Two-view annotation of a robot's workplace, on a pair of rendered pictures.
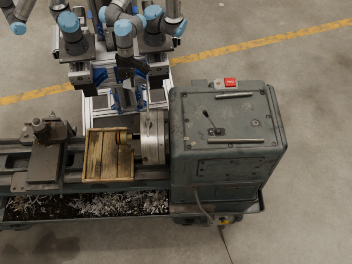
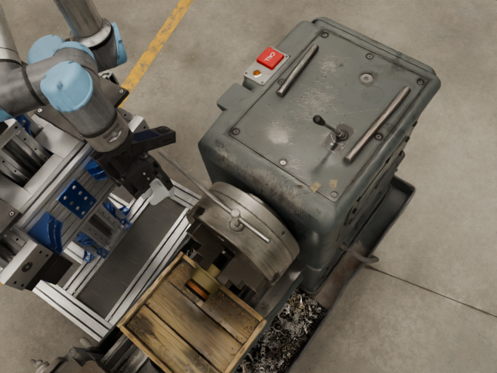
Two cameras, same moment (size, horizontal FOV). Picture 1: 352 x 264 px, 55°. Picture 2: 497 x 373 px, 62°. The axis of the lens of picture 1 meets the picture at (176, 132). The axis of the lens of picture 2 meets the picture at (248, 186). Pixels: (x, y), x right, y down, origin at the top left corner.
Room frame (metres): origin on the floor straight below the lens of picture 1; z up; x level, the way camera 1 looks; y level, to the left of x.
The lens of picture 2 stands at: (0.61, 0.34, 2.20)
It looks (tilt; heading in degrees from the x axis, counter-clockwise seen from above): 64 degrees down; 322
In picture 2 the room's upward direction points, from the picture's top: 12 degrees counter-clockwise
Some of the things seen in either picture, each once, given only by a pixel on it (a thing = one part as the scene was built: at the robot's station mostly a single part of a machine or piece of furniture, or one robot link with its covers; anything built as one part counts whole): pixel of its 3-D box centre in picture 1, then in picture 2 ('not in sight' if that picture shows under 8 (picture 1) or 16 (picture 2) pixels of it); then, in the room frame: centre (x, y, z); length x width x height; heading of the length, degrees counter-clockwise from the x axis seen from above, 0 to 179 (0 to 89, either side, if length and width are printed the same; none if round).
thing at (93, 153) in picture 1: (109, 154); (191, 324); (0.94, 0.40, 0.89); 0.36 x 0.30 x 0.04; 3
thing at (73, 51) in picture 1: (75, 41); not in sight; (1.56, 0.63, 1.21); 0.15 x 0.15 x 0.10
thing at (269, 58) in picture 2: (230, 83); (270, 58); (1.21, -0.30, 1.26); 0.06 x 0.06 x 0.02; 3
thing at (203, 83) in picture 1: (199, 86); (236, 101); (1.19, -0.13, 1.24); 0.09 x 0.08 x 0.03; 93
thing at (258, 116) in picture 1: (221, 132); (315, 140); (1.00, -0.26, 1.06); 0.59 x 0.48 x 0.39; 93
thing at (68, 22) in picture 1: (69, 25); not in sight; (1.56, 0.64, 1.33); 0.13 x 0.12 x 0.14; 31
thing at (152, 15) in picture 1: (154, 18); (57, 64); (1.64, 0.14, 1.33); 0.13 x 0.12 x 0.14; 64
